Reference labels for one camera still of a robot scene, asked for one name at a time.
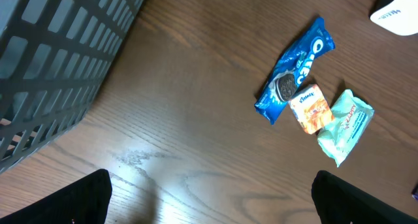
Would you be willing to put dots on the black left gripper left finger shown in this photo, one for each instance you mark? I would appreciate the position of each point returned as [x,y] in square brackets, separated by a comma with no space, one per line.
[82,202]

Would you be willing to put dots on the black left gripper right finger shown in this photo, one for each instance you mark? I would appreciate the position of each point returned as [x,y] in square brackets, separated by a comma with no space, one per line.
[337,201]

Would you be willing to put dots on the blue oreo cookie pack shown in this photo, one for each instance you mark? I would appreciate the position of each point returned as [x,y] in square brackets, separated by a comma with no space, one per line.
[292,68]

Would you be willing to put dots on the green wet tissue pack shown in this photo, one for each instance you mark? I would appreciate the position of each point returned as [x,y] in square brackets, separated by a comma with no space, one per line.
[351,117]

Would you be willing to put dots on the orange tissue pack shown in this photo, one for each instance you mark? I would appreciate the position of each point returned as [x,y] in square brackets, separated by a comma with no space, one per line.
[311,109]

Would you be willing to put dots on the grey plastic mesh basket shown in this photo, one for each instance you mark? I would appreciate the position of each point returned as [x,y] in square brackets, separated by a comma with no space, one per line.
[55,55]

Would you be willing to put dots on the purple sanitary pad pack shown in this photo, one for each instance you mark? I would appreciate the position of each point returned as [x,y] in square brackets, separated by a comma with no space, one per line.
[414,193]

